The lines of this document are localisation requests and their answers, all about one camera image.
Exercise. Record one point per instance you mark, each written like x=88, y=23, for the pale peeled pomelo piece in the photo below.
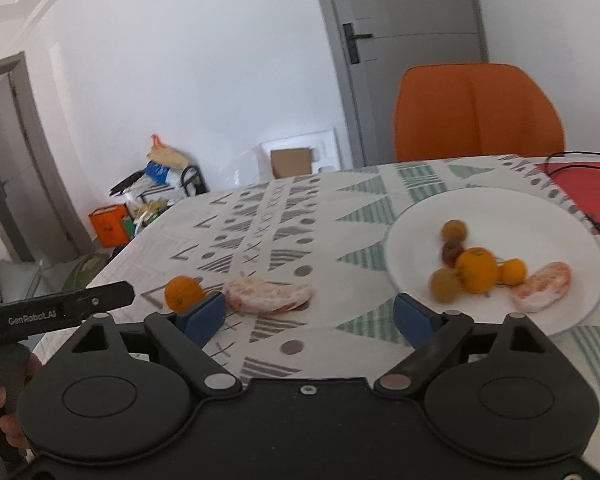
x=267, y=296

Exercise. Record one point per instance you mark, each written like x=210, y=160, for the yellowish plastic bag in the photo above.
x=150, y=212

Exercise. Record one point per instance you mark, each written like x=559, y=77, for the brown cardboard box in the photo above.
x=291, y=162

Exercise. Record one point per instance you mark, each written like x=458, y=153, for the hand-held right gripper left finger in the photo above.
x=202, y=317

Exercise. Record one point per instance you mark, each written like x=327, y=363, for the grey side door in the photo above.
x=20, y=170

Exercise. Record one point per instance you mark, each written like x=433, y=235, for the orange box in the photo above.
x=107, y=225

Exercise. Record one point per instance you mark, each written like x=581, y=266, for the black folded umbrella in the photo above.
x=127, y=182

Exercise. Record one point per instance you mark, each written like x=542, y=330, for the large orange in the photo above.
x=476, y=270
x=182, y=294

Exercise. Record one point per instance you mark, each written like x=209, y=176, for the white foam board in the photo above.
x=325, y=147

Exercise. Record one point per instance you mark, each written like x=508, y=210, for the camouflage bag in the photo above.
x=85, y=272

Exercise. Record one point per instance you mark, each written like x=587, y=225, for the brown-green round fruit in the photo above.
x=445, y=286
x=453, y=231

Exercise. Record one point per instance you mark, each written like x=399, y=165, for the green box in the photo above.
x=130, y=229

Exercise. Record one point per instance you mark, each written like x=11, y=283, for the orange chair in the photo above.
x=475, y=115

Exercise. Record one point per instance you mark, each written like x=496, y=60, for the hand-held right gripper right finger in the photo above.
x=414, y=321

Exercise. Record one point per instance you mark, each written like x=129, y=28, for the small orange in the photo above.
x=512, y=271

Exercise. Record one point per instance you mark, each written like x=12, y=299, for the orange-pink peeled pomelo piece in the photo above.
x=542, y=285

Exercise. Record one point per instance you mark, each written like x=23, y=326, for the blue white plastic bag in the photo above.
x=160, y=171

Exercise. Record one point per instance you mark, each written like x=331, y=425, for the red plum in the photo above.
x=452, y=253

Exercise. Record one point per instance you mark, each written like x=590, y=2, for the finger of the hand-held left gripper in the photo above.
x=100, y=296

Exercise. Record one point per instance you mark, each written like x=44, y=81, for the white cushion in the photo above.
x=10, y=280

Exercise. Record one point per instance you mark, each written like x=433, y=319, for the white plate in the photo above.
x=530, y=225

